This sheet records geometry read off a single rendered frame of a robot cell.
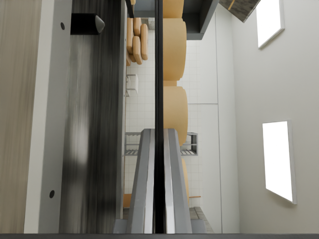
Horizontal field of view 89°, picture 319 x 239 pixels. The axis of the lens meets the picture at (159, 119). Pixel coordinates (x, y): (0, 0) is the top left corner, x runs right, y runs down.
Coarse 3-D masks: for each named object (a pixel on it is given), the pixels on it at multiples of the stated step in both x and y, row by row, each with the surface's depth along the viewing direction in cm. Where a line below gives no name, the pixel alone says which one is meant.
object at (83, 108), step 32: (96, 0) 41; (96, 32) 27; (96, 64) 41; (96, 96) 41; (96, 128) 41; (64, 160) 27; (96, 160) 41; (64, 192) 27; (96, 192) 41; (64, 224) 27
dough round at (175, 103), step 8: (168, 88) 13; (176, 88) 12; (168, 96) 12; (176, 96) 12; (184, 96) 12; (168, 104) 11; (176, 104) 11; (184, 104) 11; (168, 112) 11; (176, 112) 11; (184, 112) 11; (168, 120) 11; (176, 120) 11; (184, 120) 11; (168, 128) 12; (176, 128) 12; (184, 128) 12; (184, 136) 12
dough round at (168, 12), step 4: (164, 0) 13; (168, 0) 13; (172, 0) 13; (176, 0) 13; (180, 0) 13; (164, 4) 13; (168, 4) 13; (172, 4) 13; (176, 4) 13; (180, 4) 13; (164, 8) 14; (168, 8) 14; (172, 8) 14; (176, 8) 14; (180, 8) 14; (164, 12) 14; (168, 12) 14; (172, 12) 14; (176, 12) 14; (180, 12) 14; (164, 16) 14; (168, 16) 14; (172, 16) 14; (176, 16) 14; (180, 16) 14
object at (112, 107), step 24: (120, 0) 47; (120, 24) 46; (120, 48) 45; (120, 72) 45; (120, 96) 44; (120, 120) 43; (120, 144) 43; (120, 168) 42; (120, 192) 41; (120, 216) 41
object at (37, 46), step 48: (0, 0) 15; (48, 0) 15; (0, 48) 15; (48, 48) 15; (0, 96) 14; (48, 96) 15; (0, 144) 14; (48, 144) 15; (0, 192) 14; (48, 192) 15
